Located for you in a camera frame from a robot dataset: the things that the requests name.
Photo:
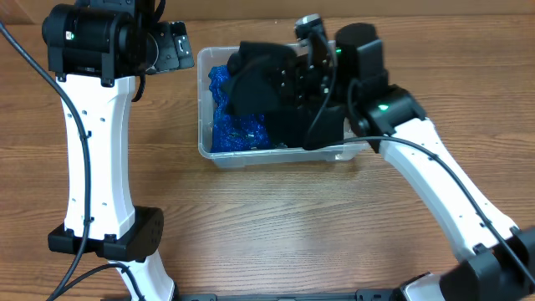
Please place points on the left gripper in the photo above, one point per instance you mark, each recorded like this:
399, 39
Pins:
180, 46

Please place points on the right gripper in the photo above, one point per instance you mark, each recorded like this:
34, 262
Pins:
302, 86

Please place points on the large black cloth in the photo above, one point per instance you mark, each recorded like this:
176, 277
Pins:
328, 129

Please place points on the small black cloth top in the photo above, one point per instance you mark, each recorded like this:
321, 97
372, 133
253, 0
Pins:
262, 78

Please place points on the blue green sparkly cloth bundle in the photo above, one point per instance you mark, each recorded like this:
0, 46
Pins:
229, 132

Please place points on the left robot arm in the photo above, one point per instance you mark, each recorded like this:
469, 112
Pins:
101, 53

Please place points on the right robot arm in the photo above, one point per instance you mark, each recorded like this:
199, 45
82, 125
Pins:
495, 257

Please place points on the clear plastic storage bin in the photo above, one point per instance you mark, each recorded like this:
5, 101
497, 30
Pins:
210, 57

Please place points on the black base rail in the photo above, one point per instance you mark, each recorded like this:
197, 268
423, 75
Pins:
375, 294

